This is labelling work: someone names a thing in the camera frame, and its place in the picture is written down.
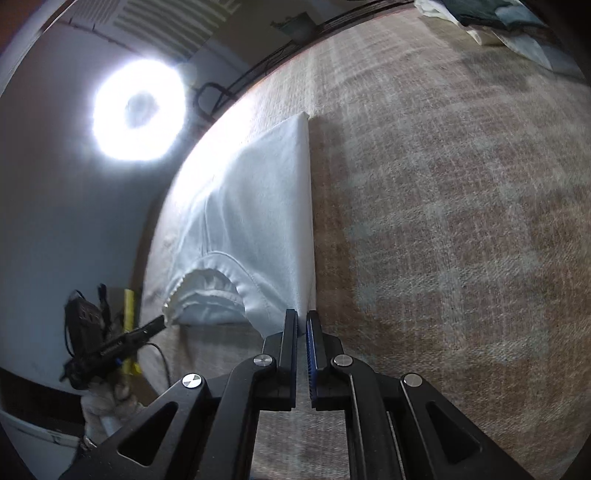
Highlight yellow plastic rack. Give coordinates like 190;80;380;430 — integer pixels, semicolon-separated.
124;288;141;374

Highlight round ring light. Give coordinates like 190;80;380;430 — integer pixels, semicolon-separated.
92;59;187;162

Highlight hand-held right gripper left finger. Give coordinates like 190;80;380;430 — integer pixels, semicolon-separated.
58;308;300;480

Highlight light blue folded cloth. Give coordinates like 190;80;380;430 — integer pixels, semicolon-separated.
494;0;546;31

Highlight green striped wall hanging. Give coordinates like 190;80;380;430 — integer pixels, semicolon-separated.
69;0;245;58

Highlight black cable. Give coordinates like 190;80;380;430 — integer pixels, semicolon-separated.
139;342;171;388

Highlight black metal clothes rack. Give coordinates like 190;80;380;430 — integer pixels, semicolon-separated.
194;0;419;123

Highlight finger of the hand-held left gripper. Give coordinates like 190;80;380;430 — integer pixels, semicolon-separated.
99;314;166;358

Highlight white t-shirt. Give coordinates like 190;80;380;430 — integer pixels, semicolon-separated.
161;111;319;337

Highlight dark green folded cloth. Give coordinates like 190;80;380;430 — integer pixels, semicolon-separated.
445;0;509;26

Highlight small potted plant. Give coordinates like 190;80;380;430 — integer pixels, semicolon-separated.
272;11;315;40

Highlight pale white folded cloth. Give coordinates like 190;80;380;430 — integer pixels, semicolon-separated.
499;18;583;75

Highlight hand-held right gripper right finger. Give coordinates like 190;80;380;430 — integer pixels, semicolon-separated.
305;310;536;480

